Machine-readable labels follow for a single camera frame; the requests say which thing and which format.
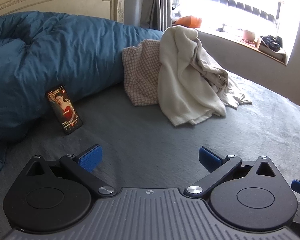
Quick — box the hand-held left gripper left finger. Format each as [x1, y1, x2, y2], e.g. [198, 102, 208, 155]
[25, 144, 117, 197]

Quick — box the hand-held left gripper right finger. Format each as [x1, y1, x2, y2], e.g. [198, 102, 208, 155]
[184, 146, 282, 198]

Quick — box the cream white knit sweater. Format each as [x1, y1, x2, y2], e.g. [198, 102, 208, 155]
[157, 26, 227, 127]

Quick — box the smartphone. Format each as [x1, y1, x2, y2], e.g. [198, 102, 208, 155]
[45, 84, 83, 135]

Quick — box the pink checked knit sweater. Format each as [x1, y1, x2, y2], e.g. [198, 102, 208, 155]
[122, 39, 163, 106]

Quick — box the blue duvet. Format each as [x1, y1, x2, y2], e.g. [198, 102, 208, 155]
[0, 11, 165, 179]

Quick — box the cardboard box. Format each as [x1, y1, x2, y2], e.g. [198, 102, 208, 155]
[256, 37, 287, 62]

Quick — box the pink pot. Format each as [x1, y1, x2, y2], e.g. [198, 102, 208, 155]
[241, 29, 257, 43]

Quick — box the dark cloth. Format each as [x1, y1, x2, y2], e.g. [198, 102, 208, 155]
[261, 35, 283, 50]

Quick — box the orange box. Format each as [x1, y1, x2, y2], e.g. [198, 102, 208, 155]
[176, 16, 203, 28]

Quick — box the window railing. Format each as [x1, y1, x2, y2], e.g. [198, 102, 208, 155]
[176, 0, 284, 30]

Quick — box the grey curtain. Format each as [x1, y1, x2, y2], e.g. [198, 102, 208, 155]
[139, 0, 178, 32]

